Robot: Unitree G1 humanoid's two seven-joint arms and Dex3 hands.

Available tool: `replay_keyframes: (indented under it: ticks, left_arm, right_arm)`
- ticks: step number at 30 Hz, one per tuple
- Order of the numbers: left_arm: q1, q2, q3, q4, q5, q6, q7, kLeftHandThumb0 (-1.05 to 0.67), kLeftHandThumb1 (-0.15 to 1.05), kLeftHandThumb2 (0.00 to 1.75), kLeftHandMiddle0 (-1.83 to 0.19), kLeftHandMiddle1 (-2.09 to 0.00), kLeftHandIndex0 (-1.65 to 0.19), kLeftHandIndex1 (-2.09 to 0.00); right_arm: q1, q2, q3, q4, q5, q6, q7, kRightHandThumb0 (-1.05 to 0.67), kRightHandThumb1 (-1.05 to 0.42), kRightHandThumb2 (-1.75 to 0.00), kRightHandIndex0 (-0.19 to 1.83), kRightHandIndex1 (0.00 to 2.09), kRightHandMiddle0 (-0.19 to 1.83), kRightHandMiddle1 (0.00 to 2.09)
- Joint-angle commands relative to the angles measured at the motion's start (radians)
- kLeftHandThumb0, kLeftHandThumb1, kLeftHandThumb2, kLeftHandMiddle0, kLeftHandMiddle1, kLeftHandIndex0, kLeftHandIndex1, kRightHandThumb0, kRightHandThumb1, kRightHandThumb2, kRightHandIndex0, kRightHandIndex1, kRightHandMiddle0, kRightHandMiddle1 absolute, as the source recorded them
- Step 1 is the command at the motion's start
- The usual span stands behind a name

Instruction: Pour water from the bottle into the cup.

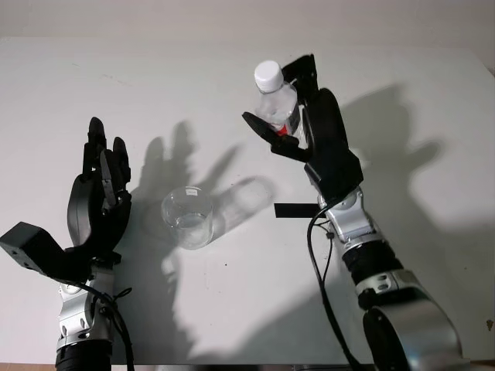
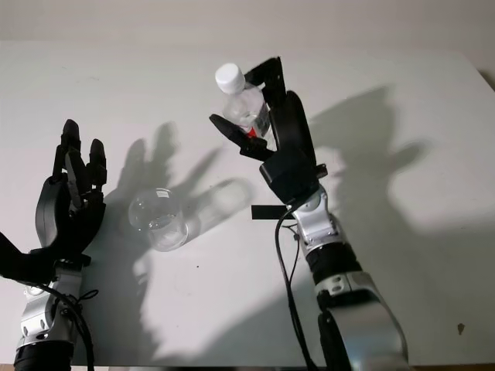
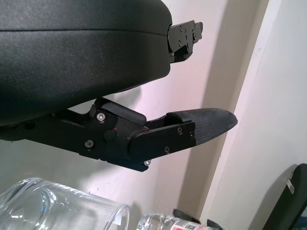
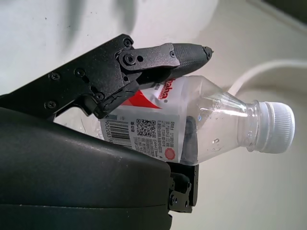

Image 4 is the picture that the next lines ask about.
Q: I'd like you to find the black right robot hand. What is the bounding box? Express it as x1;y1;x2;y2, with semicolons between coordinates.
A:
0;34;215;230

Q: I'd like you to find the clear plastic water bottle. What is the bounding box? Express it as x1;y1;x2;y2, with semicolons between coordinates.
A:
81;75;296;166

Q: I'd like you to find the white cable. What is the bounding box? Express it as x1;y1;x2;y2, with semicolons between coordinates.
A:
229;59;307;96

